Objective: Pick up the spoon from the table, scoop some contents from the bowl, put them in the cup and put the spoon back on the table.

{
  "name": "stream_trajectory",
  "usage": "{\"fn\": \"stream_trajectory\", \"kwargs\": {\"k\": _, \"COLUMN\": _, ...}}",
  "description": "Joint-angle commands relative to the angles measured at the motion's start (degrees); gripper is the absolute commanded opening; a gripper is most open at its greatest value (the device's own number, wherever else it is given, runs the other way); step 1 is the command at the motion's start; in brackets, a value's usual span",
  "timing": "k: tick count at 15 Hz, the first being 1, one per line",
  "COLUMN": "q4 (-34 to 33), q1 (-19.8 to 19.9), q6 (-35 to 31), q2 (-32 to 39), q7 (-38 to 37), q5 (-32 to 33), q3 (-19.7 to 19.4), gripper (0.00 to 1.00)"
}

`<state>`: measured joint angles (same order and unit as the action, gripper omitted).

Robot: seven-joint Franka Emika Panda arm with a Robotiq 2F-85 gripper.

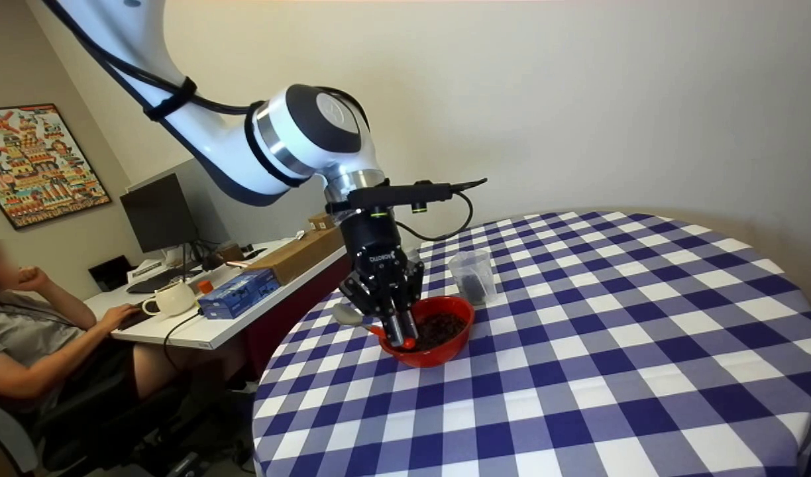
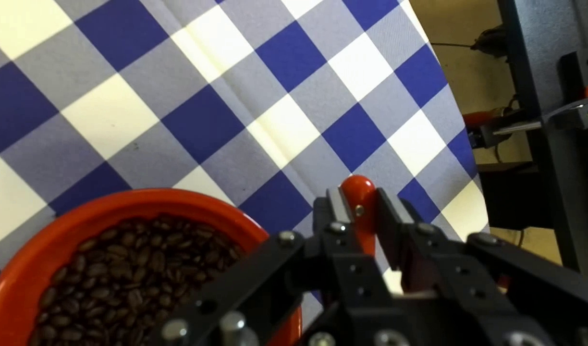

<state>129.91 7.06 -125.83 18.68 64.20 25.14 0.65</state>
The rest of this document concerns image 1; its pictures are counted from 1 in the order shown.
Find blue white checkered tablecloth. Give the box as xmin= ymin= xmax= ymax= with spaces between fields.
xmin=250 ymin=206 xmax=811 ymax=477

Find long flat cardboard box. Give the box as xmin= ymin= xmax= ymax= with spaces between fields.
xmin=244 ymin=222 xmax=350 ymax=285

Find black desk cable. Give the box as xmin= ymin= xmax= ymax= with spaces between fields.
xmin=163 ymin=306 xmax=205 ymax=374

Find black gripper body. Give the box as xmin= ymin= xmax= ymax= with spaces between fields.
xmin=338 ymin=206 xmax=428 ymax=317

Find black keyboard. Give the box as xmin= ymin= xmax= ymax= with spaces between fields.
xmin=126 ymin=272 xmax=184 ymax=296

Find black office chair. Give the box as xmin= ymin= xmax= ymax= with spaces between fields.
xmin=0 ymin=353 xmax=205 ymax=477

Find clear plastic cup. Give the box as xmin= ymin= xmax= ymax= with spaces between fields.
xmin=446 ymin=247 xmax=499 ymax=306

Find grey desk partition panel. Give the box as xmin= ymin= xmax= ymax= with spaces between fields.
xmin=169 ymin=157 xmax=355 ymax=260

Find white desk with red front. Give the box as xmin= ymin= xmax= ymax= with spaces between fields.
xmin=86 ymin=231 xmax=355 ymax=354

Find seated person in grey shirt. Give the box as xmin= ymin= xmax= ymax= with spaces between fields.
xmin=0 ymin=231 xmax=250 ymax=427

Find dark beans in cup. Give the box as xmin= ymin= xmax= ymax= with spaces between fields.
xmin=456 ymin=272 xmax=485 ymax=302

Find small black device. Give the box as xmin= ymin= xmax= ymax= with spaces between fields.
xmin=87 ymin=255 xmax=135 ymax=292

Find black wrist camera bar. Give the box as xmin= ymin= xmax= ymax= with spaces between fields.
xmin=324 ymin=174 xmax=494 ymax=243

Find white mug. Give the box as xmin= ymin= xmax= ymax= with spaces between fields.
xmin=140 ymin=277 xmax=201 ymax=317

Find colourful framed wall art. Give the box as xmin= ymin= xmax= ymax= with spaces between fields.
xmin=0 ymin=100 xmax=114 ymax=232

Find blue box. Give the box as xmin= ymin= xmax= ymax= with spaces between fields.
xmin=198 ymin=268 xmax=282 ymax=321

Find black computer monitor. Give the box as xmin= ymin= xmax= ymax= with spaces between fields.
xmin=119 ymin=172 xmax=201 ymax=260

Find red bowl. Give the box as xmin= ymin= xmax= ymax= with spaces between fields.
xmin=367 ymin=293 xmax=478 ymax=370

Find dark beans in bowl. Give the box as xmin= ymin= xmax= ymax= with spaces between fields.
xmin=413 ymin=302 xmax=467 ymax=349

